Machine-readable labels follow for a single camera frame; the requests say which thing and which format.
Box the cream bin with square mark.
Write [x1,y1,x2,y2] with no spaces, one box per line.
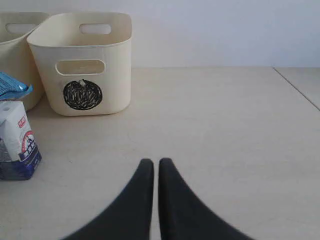
[0,12,50,111]

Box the white blue milk carton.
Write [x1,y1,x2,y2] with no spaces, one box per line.
[0,101,42,181]

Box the blue noodle packet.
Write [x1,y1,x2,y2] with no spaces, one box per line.
[0,72,33,101]

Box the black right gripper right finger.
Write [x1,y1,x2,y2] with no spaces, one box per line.
[158,158,252,240]

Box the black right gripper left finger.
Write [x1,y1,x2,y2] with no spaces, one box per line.
[65,158,154,240]

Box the cream bin with circle mark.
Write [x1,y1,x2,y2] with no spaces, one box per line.
[27,12,132,116]

